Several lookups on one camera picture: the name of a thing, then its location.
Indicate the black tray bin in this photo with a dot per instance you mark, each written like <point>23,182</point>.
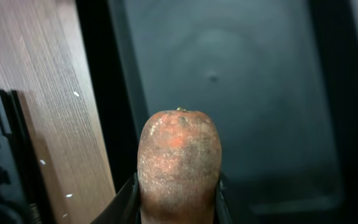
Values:
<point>278,78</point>

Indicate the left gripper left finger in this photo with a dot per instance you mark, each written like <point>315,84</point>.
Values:
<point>125,206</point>

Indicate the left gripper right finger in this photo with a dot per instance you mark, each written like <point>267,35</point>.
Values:
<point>222,213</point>

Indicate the orange carrot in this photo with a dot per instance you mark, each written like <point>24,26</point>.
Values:
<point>178,165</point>

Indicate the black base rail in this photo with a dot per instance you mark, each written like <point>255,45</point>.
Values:
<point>23,195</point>

